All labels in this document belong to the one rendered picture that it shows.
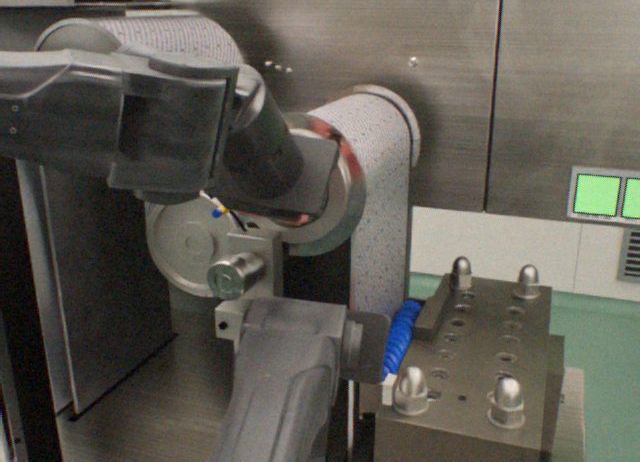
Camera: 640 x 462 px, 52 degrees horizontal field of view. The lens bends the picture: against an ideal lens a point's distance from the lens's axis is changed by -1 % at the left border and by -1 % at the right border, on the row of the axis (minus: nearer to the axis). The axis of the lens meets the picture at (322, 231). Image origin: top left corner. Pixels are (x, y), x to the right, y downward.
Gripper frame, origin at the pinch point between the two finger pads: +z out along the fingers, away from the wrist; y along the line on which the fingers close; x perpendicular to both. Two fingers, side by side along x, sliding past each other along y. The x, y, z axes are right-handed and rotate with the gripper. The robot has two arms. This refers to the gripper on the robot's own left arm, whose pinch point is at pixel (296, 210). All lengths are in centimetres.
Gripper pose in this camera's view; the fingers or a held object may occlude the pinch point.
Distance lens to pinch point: 61.8
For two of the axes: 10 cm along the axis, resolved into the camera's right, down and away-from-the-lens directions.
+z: 2.1, 3.6, 9.1
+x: 2.7, -9.1, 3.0
